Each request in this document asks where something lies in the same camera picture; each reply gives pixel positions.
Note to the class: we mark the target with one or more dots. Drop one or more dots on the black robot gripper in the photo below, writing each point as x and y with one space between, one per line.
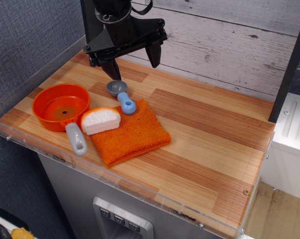
129 35

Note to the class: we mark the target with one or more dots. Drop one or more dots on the blue grey toy spoon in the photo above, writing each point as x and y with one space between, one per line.
118 89

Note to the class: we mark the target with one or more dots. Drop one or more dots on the white orange cheese wedge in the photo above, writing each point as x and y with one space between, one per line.
99 120

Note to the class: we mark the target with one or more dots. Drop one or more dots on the orange napkin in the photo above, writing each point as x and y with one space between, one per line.
137 134

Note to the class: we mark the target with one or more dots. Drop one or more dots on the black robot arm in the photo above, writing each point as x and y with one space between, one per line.
114 11

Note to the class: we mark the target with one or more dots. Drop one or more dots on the clear acrylic table guard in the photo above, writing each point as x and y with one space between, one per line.
198 186

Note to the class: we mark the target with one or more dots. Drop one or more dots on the silver button control panel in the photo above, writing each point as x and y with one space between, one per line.
117 223

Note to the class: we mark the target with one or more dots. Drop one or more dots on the white ridged appliance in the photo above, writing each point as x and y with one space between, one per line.
281 167

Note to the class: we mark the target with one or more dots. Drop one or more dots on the black yellow object corner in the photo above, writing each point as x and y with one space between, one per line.
18 233

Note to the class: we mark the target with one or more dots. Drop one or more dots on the orange toy pot grey handle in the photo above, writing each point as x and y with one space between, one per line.
60 108

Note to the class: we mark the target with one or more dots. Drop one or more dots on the black vertical post right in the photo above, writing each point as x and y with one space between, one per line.
286 82

